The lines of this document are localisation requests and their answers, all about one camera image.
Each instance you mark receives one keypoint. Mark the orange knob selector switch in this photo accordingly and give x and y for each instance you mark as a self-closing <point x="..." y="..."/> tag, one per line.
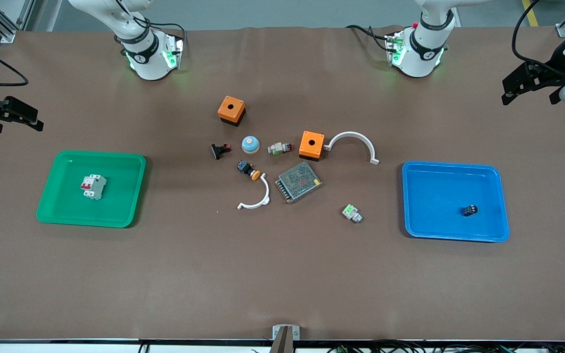
<point x="245" y="168"/>

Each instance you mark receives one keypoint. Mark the orange black button box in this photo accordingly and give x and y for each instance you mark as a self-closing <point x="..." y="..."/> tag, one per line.
<point x="231" y="108"/>
<point x="311" y="143"/>

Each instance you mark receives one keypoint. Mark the large white curved bracket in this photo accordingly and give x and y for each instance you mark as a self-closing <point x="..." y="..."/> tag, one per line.
<point x="351" y="134"/>

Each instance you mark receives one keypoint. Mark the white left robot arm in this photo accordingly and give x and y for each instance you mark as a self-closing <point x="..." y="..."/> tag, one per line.
<point x="420" y="54"/>

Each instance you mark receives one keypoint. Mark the white red circuit breaker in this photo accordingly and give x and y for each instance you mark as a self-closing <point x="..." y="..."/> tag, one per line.
<point x="95" y="187"/>

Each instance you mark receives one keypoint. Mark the black cylindrical capacitor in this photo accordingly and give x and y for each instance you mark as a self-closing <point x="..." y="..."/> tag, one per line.
<point x="470" y="211"/>

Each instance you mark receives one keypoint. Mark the green white terminal block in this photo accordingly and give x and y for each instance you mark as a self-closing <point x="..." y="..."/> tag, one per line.
<point x="351" y="213"/>

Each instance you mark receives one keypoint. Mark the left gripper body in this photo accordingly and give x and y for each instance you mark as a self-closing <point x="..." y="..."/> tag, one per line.
<point x="546" y="78"/>

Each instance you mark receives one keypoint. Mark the red green indicator switch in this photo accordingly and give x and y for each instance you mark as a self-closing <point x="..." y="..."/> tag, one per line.
<point x="278" y="148"/>

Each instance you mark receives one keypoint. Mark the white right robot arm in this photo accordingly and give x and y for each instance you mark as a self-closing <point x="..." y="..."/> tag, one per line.
<point x="145" y="59"/>

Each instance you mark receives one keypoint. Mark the blue plastic tray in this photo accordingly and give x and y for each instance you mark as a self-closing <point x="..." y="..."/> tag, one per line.
<point x="439" y="206"/>

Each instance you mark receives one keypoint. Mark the green plastic tray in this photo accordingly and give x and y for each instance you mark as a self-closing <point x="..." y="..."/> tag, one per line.
<point x="115" y="201"/>

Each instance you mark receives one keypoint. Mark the small white curved bracket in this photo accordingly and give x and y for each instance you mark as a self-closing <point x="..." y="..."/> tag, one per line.
<point x="267" y="192"/>

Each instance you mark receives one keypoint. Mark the red black switch part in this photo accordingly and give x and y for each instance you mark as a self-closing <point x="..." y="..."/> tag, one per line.
<point x="218" y="151"/>

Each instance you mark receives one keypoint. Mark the grey metal edge bracket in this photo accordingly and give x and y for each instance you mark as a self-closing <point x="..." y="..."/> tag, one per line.
<point x="286" y="331"/>

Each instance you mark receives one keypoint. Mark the metal mesh power supply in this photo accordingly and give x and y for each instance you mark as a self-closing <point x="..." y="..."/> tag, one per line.
<point x="298" y="182"/>

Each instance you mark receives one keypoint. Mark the blue dome buzzer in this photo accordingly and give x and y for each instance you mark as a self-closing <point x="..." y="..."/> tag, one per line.
<point x="250" y="145"/>

